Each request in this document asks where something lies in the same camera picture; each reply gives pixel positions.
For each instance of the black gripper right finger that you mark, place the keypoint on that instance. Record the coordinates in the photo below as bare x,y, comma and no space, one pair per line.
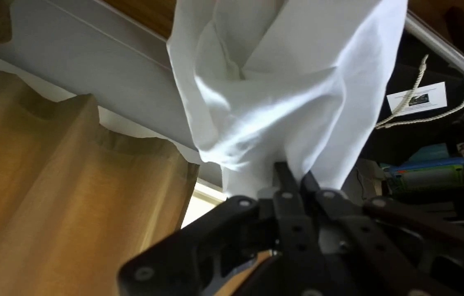
373,246

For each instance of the green blue box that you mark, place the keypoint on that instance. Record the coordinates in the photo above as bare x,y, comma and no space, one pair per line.
429,174

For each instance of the mustard yellow curtain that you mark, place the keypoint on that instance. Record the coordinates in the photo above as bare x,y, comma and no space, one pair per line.
51,207

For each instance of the white paper tag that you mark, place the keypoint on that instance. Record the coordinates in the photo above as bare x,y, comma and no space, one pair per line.
431,98

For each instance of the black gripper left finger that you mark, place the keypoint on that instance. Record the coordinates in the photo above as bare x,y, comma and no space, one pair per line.
291,230

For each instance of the white towel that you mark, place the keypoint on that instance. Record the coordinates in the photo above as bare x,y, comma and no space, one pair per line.
275,98

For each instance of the black low table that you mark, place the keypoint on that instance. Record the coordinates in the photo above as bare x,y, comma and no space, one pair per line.
406,141

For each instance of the metal clothes hanging rack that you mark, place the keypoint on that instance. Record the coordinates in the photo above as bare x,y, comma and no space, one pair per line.
451,51

